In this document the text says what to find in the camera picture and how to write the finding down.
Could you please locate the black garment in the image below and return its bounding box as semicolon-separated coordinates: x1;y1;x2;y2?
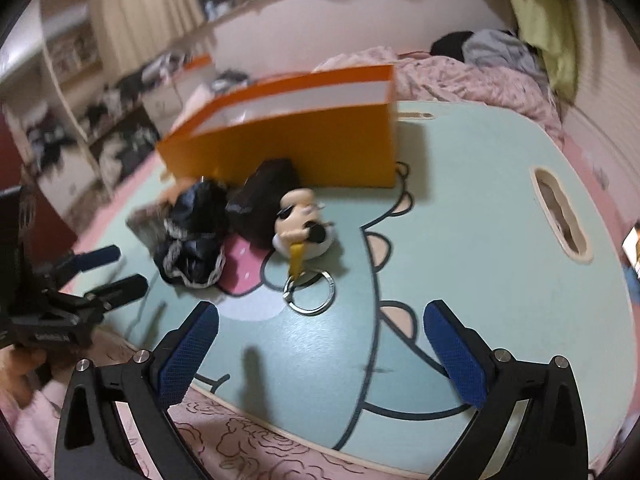
430;31;475;57

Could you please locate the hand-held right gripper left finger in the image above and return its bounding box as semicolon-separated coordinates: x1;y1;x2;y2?
54;301;221;480

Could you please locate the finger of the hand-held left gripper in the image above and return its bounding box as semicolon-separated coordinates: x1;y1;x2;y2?
65;246;122;273
85;275;149;311

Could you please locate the person's left hand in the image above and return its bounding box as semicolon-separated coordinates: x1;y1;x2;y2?
0;347;53;408

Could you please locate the black pouch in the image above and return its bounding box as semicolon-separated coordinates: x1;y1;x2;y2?
225;158;301;251

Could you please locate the pile of dark clothes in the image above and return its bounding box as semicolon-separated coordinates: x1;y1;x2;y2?
82;52;188;131

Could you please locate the pink fluffy blanket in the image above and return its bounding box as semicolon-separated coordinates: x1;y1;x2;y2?
312;45;566;146

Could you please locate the cartoon figure keychain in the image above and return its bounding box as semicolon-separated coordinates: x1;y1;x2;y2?
271;188;337;317

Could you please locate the orange cardboard box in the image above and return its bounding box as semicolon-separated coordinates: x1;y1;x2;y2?
156;64;399;190

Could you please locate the grey garment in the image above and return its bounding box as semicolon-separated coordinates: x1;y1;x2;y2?
461;28;548;86

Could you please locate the white box with orange lid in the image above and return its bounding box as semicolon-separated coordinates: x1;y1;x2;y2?
142;54;213;123

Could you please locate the white shelf unit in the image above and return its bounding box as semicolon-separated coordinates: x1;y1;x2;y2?
0;0;166;211

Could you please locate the blue phone stand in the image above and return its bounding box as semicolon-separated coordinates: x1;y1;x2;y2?
625;265;640;306

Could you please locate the white ribbed headboard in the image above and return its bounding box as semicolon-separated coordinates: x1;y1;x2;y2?
565;0;640;201

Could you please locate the smartphone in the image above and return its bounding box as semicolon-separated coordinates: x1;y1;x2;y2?
621;227;640;273

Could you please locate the yellow-green pillow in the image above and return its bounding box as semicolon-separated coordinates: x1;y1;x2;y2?
504;0;578;96

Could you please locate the cream curtain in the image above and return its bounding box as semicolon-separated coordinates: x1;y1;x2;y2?
87;0;206;78

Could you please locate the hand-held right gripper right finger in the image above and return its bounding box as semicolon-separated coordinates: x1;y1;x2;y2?
423;299;592;480

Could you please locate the black drawstring bag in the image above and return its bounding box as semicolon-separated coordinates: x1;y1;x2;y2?
152;178;228;289

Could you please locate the grey-blue crumpled garment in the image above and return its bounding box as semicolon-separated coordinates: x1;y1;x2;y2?
210;70;251;95

